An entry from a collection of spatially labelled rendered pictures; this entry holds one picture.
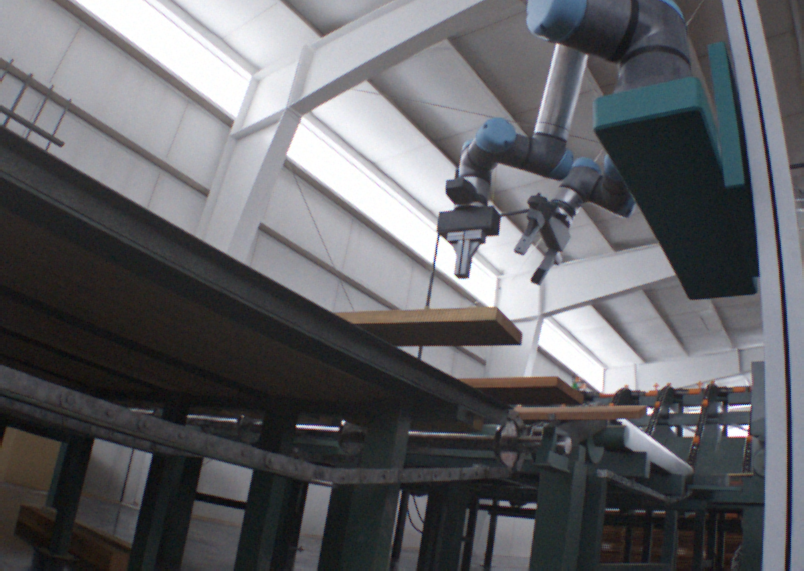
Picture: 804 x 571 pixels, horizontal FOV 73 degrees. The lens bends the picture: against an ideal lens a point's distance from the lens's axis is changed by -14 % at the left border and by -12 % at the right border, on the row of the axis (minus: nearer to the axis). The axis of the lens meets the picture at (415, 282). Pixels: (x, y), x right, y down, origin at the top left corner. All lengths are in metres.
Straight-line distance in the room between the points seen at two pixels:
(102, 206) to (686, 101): 0.83
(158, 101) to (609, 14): 8.00
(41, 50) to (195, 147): 2.44
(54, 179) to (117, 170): 7.21
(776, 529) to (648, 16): 0.75
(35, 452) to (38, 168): 5.77
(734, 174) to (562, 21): 0.35
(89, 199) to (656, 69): 0.84
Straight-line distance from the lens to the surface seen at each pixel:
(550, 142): 1.35
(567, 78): 1.38
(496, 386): 1.65
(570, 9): 0.97
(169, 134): 8.65
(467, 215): 1.33
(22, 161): 0.91
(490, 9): 7.16
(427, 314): 1.21
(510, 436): 1.91
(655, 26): 1.03
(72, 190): 0.93
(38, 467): 6.62
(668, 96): 0.89
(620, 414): 2.12
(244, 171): 8.43
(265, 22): 9.05
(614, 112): 0.90
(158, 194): 8.36
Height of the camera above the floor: 0.47
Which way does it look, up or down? 22 degrees up
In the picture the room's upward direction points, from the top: 10 degrees clockwise
